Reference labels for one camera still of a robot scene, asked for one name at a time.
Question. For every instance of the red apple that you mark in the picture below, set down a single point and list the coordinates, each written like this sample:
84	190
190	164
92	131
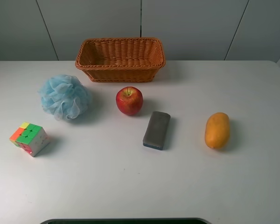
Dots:
129	100

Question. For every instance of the brown wicker basket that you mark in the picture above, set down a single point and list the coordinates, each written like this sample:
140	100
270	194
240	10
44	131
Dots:
121	60

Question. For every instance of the yellow mango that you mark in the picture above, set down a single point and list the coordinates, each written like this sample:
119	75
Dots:
217	131

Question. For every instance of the grey blue board eraser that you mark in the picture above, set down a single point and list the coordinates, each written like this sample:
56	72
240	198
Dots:
156	130

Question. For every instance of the blue mesh bath sponge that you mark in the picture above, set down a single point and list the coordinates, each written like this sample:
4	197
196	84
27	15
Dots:
64	97

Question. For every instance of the colourful puzzle cube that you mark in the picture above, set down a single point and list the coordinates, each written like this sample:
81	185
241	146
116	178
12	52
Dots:
31	138

